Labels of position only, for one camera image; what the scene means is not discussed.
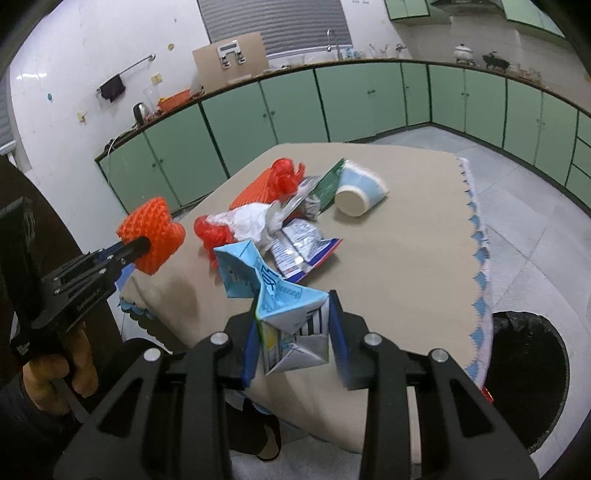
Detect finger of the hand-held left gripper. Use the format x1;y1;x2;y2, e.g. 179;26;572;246
95;235;151;266
41;255;126;297

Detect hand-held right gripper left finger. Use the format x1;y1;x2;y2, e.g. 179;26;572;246
53;314;260;480

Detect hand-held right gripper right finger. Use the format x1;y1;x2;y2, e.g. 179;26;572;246
328;290;539;480

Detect orange foam fruit net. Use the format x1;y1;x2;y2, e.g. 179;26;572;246
229;165;279;211
115;197;187;277

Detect blue and white milk carton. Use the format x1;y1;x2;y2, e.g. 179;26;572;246
213;239;331;377

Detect white and blue snack packet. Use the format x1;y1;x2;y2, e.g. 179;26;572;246
269;218;345;284

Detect silver and green packet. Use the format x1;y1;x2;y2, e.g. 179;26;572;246
313;158;348;214

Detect bin with black bag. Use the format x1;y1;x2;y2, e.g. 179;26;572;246
480;311;571;455

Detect person's left hand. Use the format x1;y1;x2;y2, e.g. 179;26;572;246
22;320;100;412

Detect red mesh net bag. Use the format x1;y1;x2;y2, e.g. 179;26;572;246
194;213;235;269
270;158;307;198

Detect table with beige cloth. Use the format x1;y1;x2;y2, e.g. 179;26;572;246
117;142;493;455

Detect white plastic bag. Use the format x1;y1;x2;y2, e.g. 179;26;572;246
210;200;291;254

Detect orange plastic basket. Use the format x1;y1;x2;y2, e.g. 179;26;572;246
157;89;193;114

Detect small silver foil wrapper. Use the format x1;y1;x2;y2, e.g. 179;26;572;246
277;176;325;219

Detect dark cloth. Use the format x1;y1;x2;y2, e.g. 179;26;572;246
100;76;127;103

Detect white and blue paper cup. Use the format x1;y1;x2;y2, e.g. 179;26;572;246
334;159;389;217

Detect brown cardboard sheet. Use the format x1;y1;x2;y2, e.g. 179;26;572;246
192;32;269;82

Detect green lower kitchen cabinets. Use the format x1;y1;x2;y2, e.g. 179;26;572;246
95;59;591;217

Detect green kitchen cabinets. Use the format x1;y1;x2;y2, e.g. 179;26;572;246
385;0;567;38
95;59;591;217

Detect grey window blind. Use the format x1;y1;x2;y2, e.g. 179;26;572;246
197;0;352;57

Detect metal faucet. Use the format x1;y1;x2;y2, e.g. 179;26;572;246
325;28;343;61

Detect green upper kitchen cabinets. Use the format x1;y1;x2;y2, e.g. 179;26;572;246
385;0;567;38

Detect metal towel rail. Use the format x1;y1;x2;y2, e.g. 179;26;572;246
96;54;157;96

